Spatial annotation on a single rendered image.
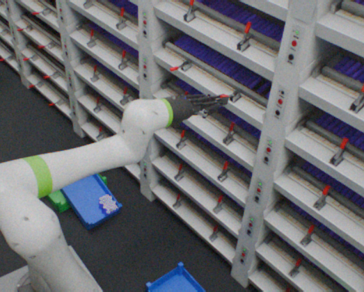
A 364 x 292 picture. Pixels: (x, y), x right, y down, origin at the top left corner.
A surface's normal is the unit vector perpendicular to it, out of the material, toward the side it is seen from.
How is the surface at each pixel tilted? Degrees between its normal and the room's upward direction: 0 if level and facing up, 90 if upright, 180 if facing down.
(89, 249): 0
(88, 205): 20
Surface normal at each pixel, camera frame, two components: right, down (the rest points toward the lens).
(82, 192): 0.27, -0.51
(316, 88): -0.18, -0.58
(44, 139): 0.05, -0.74
